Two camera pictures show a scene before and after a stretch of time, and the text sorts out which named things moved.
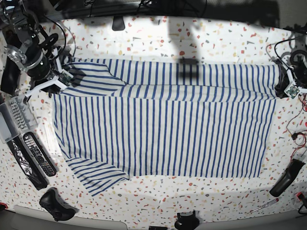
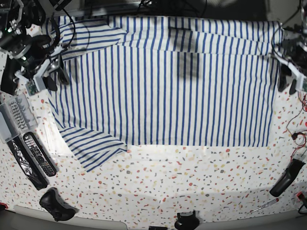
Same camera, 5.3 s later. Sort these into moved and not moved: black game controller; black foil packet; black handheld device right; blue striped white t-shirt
Moved: blue striped white t-shirt
Not moved: black game controller; black handheld device right; black foil packet
